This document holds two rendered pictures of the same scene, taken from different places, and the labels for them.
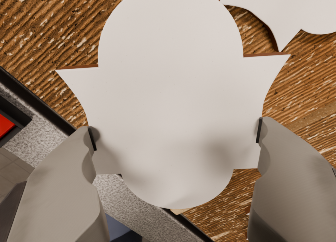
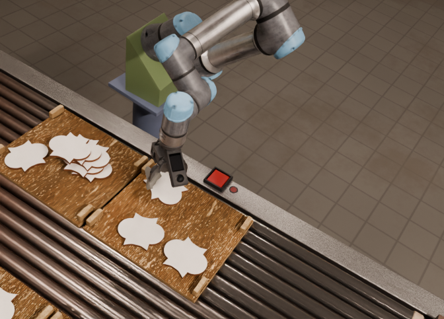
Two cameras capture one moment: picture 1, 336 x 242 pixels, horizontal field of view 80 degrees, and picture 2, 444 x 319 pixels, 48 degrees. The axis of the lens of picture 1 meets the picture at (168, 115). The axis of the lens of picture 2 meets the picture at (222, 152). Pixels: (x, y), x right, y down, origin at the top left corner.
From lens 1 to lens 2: 1.45 m
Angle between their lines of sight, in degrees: 24
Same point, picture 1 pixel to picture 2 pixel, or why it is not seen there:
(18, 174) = (263, 122)
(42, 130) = (199, 179)
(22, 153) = (206, 169)
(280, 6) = (142, 220)
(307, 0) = (135, 223)
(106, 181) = not seen: hidden behind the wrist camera
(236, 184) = (121, 171)
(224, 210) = (119, 157)
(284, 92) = (125, 205)
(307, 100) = (115, 204)
